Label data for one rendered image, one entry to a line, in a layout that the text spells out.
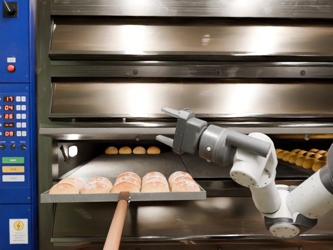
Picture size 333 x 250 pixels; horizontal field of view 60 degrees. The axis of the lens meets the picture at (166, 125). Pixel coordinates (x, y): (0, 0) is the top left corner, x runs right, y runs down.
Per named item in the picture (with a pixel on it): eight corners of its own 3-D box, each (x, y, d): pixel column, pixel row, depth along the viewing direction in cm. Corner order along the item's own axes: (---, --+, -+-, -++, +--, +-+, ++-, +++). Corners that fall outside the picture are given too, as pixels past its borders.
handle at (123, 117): (46, 129, 113) (48, 129, 114) (131, 129, 114) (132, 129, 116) (47, 114, 114) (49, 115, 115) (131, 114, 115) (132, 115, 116)
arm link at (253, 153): (227, 142, 77) (270, 157, 73) (210, 174, 72) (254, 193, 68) (228, 115, 69) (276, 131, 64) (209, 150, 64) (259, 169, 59)
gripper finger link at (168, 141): (154, 137, 79) (174, 145, 77) (160, 134, 82) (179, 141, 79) (153, 142, 80) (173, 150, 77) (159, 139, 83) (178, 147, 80)
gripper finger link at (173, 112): (165, 109, 79) (185, 116, 77) (159, 111, 77) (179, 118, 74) (166, 103, 79) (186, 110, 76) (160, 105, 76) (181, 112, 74)
